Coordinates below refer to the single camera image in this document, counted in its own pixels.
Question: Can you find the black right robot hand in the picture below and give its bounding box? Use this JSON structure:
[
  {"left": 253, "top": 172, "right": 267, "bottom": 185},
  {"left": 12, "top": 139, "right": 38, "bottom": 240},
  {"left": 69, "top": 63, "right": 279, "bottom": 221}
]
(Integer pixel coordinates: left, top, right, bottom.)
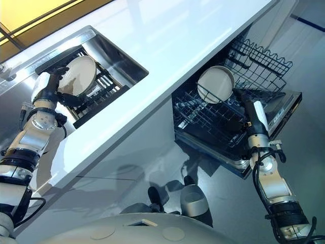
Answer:
[{"left": 229, "top": 89, "right": 269, "bottom": 138}]

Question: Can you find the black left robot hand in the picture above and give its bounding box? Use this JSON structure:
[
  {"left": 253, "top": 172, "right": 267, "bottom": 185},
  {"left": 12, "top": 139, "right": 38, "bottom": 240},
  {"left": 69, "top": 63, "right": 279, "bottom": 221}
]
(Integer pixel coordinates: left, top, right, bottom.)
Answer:
[{"left": 32, "top": 66, "right": 85, "bottom": 107}]

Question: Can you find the cream round plate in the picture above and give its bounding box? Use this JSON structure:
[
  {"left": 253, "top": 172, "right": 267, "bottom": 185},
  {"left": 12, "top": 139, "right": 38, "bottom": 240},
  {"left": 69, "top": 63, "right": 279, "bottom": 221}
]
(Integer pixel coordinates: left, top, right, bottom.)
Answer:
[
  {"left": 56, "top": 55, "right": 98, "bottom": 98},
  {"left": 198, "top": 85, "right": 219, "bottom": 105},
  {"left": 197, "top": 65, "right": 235, "bottom": 103}
]

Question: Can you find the dishwasher door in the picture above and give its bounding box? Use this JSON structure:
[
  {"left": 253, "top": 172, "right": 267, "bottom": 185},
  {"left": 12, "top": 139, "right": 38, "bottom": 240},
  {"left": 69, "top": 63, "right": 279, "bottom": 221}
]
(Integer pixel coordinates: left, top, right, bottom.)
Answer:
[{"left": 174, "top": 90, "right": 304, "bottom": 180}]

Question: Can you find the metal sink fitting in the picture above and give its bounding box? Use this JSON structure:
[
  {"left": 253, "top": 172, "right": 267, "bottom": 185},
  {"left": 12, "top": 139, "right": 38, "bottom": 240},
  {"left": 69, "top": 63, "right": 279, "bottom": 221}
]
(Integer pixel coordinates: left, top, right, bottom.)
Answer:
[{"left": 0, "top": 63, "right": 17, "bottom": 82}]

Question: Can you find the black dish drying rack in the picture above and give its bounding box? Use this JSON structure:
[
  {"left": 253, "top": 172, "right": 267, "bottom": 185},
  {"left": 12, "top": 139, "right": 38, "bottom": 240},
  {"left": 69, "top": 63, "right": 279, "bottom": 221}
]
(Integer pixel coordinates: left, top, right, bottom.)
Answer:
[{"left": 35, "top": 47, "right": 131, "bottom": 129}]

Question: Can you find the stainless steel sink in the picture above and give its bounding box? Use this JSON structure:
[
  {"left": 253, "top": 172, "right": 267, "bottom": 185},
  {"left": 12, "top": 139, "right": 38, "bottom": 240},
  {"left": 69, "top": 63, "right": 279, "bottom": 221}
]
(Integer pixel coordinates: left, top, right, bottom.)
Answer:
[{"left": 0, "top": 25, "right": 149, "bottom": 130}]

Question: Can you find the dark right robot foot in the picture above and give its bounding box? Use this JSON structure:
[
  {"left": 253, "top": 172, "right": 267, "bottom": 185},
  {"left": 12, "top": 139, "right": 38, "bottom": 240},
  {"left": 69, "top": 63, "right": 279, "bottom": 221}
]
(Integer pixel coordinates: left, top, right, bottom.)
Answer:
[{"left": 183, "top": 175, "right": 197, "bottom": 187}]

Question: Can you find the dark robot foot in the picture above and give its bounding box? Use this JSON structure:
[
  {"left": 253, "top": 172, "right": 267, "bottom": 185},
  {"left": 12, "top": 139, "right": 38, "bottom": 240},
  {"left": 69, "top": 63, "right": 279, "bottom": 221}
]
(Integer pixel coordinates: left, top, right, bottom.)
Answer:
[
  {"left": 147, "top": 186, "right": 169, "bottom": 213},
  {"left": 183, "top": 175, "right": 197, "bottom": 187}
]

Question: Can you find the silver right robot leg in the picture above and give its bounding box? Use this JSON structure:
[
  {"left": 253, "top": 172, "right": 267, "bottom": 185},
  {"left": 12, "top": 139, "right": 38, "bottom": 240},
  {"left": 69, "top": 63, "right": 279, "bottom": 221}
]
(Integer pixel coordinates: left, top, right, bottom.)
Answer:
[{"left": 180, "top": 184, "right": 211, "bottom": 218}]

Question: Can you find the blue floor tape strip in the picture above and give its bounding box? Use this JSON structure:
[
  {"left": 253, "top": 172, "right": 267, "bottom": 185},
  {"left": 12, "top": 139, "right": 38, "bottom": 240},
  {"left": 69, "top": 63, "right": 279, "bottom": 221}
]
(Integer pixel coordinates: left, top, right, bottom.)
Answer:
[{"left": 296, "top": 16, "right": 325, "bottom": 29}]

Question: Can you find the dark left robot foot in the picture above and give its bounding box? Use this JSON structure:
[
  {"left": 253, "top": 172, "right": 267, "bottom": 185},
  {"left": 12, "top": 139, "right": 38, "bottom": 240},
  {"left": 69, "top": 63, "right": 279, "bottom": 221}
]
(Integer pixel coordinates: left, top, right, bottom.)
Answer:
[{"left": 147, "top": 186, "right": 169, "bottom": 213}]

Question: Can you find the grey robot torso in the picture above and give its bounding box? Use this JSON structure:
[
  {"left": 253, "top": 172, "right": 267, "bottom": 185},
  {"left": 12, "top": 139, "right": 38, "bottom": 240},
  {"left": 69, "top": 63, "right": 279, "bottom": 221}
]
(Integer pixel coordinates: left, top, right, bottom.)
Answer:
[{"left": 15, "top": 211, "right": 245, "bottom": 244}]

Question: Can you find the black wire cup rack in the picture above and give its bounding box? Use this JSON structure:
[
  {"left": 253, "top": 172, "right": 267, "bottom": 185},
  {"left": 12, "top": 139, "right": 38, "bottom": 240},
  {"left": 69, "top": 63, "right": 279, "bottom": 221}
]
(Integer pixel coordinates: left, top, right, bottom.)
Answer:
[{"left": 224, "top": 38, "right": 294, "bottom": 80}]

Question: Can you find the black wire dishwasher basket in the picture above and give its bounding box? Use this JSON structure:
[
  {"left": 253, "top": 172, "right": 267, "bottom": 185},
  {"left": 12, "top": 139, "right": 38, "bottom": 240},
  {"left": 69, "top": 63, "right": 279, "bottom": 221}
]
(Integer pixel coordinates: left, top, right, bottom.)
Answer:
[{"left": 172, "top": 73, "right": 288, "bottom": 154}]

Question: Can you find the yellow window with dark frame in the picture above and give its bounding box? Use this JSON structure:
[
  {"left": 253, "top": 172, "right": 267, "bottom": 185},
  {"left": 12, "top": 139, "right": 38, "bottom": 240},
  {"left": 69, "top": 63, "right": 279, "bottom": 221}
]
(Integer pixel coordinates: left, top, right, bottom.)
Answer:
[{"left": 0, "top": 0, "right": 115, "bottom": 64}]

